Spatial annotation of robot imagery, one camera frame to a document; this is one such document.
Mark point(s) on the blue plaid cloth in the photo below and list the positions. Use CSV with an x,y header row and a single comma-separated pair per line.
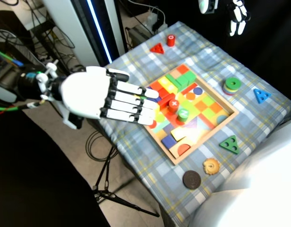
x,y
159,170

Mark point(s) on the black metal frame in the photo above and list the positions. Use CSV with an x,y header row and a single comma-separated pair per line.
x,y
43,26

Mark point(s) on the red cylinder with X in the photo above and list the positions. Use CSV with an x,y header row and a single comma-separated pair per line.
x,y
173,107

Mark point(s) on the black box device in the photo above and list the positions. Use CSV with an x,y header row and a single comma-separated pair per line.
x,y
138,35

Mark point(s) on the dark brown round cookie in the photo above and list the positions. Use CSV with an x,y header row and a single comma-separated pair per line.
x,y
191,179

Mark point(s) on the red cylinder with O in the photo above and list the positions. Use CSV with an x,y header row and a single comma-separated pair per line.
x,y
170,42

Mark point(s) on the white column with blue light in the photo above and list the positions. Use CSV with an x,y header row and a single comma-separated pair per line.
x,y
72,28

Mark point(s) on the white blurred robot shell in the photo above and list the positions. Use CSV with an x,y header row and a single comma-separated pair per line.
x,y
266,189

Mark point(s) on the green triangle block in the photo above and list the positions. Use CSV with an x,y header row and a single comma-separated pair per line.
x,y
223,144

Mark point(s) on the blue triangle block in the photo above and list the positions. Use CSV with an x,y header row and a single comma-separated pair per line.
x,y
256,92

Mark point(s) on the white power strip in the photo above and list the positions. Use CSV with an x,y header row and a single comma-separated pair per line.
x,y
153,19

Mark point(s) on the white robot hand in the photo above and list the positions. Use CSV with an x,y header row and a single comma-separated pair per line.
x,y
240,14
86,92

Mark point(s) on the wooden puzzle tray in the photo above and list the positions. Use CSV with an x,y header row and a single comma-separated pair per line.
x,y
206,104

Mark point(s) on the green cylinder with N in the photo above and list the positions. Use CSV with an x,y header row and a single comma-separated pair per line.
x,y
182,117

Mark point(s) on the red triangle block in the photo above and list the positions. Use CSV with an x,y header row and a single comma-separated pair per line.
x,y
157,50

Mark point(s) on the black tripod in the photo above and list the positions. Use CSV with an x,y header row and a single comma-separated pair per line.
x,y
107,194

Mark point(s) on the tan round cookie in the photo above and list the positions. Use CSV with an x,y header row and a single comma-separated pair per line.
x,y
214,168

